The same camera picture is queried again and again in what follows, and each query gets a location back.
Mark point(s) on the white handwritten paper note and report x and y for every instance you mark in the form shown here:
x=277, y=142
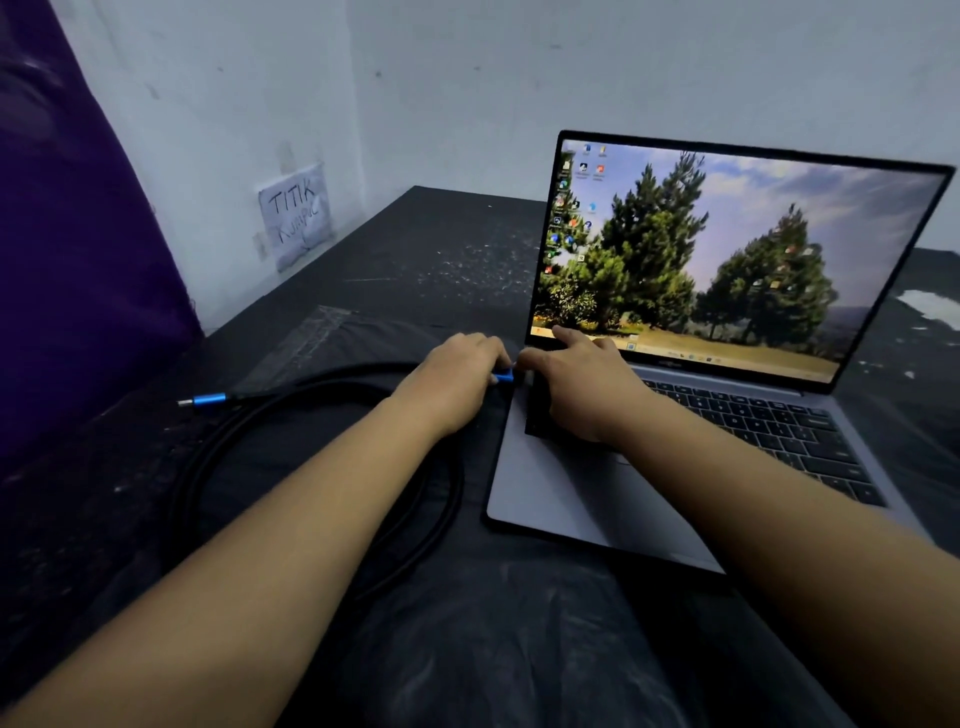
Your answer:
x=296, y=214

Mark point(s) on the black plastic table cover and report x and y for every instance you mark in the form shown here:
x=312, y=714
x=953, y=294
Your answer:
x=435, y=262

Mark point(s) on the purple cloth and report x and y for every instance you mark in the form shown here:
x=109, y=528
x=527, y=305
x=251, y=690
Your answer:
x=67, y=247

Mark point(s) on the grey laptop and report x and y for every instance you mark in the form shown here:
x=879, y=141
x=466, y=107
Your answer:
x=750, y=262

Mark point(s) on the person's right hand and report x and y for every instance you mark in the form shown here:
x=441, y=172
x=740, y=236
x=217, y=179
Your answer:
x=589, y=394

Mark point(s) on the person's left forearm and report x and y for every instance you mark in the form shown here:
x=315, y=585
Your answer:
x=247, y=585

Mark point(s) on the person's right forearm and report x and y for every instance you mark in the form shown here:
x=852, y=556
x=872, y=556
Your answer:
x=787, y=555

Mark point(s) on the person's left hand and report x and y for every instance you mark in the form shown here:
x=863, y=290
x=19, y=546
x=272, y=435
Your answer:
x=454, y=382

